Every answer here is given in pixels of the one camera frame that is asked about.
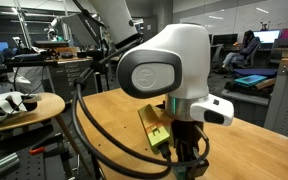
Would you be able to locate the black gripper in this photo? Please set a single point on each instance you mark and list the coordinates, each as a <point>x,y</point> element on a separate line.
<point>187,133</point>

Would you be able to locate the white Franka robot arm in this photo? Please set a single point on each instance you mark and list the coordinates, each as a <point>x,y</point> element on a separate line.
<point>184,50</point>

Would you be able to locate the gray plastic bin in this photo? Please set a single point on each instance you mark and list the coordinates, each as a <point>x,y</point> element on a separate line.
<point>247,106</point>

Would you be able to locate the teal flat box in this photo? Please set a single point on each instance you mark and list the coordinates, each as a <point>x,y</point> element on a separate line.
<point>250,80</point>

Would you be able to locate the wooden plank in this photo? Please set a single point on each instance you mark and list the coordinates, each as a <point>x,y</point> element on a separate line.
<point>265,83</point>

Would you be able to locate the blue cushion mat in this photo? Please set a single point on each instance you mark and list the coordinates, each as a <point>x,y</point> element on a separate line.
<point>255,72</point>

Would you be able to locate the person in dark jacket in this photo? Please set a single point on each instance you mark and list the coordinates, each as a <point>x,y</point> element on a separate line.
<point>244,50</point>

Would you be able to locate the dark computer monitor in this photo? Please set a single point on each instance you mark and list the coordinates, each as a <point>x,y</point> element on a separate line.
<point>225,39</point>

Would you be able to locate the lit white monitor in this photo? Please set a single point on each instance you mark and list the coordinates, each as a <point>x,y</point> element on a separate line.
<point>266,36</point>

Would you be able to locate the gray drawer cabinet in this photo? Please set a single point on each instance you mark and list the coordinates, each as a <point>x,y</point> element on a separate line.
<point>64,78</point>

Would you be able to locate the round wooden side table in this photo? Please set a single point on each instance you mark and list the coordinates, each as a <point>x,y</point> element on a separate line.
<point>47,106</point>

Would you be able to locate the black perforated breadboard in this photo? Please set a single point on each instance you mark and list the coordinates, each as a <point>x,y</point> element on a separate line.
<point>27,166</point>

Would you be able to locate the black softbox panel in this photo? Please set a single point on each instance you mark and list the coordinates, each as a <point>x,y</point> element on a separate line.
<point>82,30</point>

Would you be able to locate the small black cup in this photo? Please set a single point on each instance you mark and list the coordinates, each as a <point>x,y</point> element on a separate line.
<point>30,104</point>

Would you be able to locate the aluminum extrusion bar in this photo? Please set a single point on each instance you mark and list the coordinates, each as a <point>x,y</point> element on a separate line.
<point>0,165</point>

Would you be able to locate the white cloth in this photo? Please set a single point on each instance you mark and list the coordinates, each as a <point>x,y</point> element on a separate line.
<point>0,105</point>

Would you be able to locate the yellow-green wrist camera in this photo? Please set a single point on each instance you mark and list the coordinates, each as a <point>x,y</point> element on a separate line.
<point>154,128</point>

